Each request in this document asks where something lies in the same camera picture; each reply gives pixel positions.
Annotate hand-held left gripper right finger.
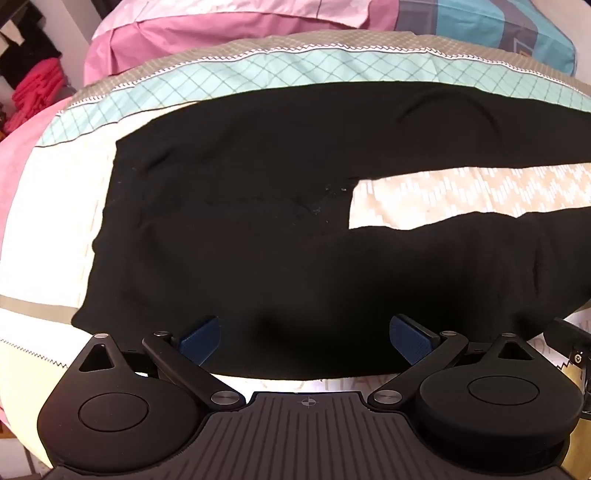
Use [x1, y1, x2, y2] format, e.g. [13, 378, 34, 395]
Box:
[368, 314, 536, 409]

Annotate black hanging clothes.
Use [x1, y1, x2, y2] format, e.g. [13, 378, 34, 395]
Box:
[0, 4, 62, 89]

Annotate pile of red clothes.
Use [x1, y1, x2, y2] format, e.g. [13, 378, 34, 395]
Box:
[4, 57, 65, 132]

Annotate pink bed sheet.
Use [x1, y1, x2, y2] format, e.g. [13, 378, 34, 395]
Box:
[0, 96, 75, 428]

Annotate pink pillow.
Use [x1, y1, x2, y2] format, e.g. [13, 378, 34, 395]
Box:
[83, 0, 400, 86]

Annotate patterned teal and beige blanket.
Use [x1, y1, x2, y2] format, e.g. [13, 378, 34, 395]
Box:
[0, 31, 591, 467]

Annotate black pants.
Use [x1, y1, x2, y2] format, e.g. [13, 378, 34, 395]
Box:
[71, 82, 591, 382]

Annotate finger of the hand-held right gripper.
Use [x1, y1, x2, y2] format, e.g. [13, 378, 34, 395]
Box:
[543, 316, 591, 370]

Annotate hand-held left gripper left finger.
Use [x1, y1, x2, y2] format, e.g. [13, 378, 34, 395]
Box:
[69, 316, 247, 412]

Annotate blue and grey checked pillow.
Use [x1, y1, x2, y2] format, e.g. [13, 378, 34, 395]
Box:
[396, 0, 578, 78]

